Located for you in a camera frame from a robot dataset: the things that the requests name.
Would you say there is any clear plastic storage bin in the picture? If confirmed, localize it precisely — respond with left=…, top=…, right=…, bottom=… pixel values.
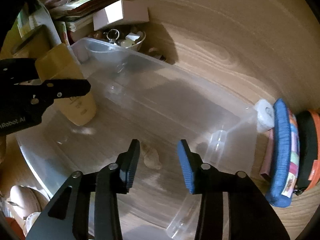
left=16, top=38, right=257, bottom=239

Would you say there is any glass bowl with trinkets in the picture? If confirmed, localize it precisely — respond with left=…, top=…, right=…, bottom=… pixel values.
left=103, top=29, right=146, bottom=51

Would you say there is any cream lotion bottle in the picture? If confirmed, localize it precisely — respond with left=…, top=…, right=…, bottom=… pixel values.
left=35, top=43, right=97, bottom=126

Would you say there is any stack of booklets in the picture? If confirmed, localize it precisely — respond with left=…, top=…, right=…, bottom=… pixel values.
left=44, top=0, right=117, bottom=44

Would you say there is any black orange zip case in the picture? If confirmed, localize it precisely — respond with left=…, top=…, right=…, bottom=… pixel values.
left=295, top=110, right=319, bottom=195

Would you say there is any small white cardboard box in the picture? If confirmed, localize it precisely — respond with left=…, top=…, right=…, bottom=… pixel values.
left=93, top=0, right=149, bottom=31

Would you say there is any spiral seashell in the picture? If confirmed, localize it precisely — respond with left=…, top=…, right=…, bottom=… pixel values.
left=140, top=142, right=162, bottom=170

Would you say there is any white file holder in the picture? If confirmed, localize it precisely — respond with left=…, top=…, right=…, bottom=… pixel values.
left=15, top=0, right=61, bottom=47

